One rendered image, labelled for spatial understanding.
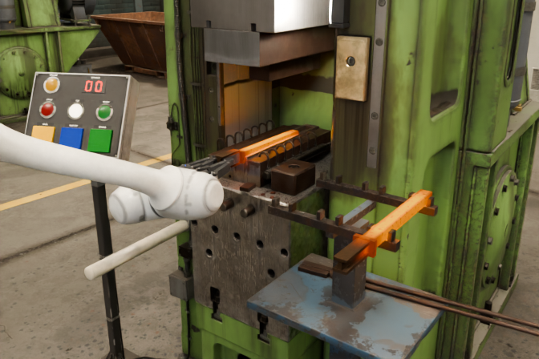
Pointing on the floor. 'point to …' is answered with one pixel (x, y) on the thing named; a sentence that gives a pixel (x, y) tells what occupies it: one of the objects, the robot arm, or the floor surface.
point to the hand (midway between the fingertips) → (228, 159)
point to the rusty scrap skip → (137, 40)
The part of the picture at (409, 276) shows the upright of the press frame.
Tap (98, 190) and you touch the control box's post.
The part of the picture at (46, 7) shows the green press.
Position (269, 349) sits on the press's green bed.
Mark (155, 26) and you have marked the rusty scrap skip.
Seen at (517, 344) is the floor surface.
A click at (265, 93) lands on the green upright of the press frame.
